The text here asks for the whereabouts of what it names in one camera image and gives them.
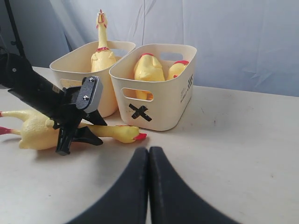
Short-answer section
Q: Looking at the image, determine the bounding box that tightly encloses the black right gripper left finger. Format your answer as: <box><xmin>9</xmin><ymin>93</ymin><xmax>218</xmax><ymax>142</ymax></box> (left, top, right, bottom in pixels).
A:
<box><xmin>68</xmin><ymin>147</ymin><xmax>149</xmax><ymax>224</ymax></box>

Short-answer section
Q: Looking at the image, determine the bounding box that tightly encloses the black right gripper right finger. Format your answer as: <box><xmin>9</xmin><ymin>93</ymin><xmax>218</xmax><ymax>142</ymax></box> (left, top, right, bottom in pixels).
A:
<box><xmin>149</xmin><ymin>147</ymin><xmax>237</xmax><ymax>224</ymax></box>

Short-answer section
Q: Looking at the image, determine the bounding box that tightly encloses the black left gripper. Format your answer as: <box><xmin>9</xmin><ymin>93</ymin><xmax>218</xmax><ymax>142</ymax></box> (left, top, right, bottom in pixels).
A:
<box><xmin>35</xmin><ymin>79</ymin><xmax>107</xmax><ymax>155</ymax></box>

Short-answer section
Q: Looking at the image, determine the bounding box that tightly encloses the small yellow rubber chicken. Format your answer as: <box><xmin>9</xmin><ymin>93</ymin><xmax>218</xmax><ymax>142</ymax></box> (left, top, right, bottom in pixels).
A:
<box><xmin>167</xmin><ymin>60</ymin><xmax>189</xmax><ymax>80</ymax></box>

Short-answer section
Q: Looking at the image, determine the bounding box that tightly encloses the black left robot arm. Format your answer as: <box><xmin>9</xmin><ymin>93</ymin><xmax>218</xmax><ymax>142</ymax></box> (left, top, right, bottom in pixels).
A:
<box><xmin>0</xmin><ymin>53</ymin><xmax>106</xmax><ymax>155</ymax></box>

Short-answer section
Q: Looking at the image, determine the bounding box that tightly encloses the cream bin marked O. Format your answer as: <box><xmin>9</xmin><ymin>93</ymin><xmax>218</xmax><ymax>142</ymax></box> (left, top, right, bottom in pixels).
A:
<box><xmin>49</xmin><ymin>41</ymin><xmax>136</xmax><ymax>118</ymax></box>

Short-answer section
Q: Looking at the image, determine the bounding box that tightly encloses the cream bin marked X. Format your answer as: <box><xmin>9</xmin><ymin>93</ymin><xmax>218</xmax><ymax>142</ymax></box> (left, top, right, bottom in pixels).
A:
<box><xmin>109</xmin><ymin>43</ymin><xmax>197</xmax><ymax>131</ymax></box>

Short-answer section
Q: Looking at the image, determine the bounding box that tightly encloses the black light stand pole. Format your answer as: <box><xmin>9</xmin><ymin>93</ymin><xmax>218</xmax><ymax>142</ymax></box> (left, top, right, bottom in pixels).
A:
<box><xmin>4</xmin><ymin>0</ymin><xmax>26</xmax><ymax>58</ymax></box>

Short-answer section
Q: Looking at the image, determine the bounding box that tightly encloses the white backdrop curtain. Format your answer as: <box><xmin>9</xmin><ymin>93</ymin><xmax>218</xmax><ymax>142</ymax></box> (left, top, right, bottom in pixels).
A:
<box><xmin>10</xmin><ymin>0</ymin><xmax>299</xmax><ymax>96</ymax></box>

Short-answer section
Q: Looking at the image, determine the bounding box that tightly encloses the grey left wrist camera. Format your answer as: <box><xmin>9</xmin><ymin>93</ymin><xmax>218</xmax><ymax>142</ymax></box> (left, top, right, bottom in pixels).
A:
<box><xmin>75</xmin><ymin>76</ymin><xmax>103</xmax><ymax>113</ymax></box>

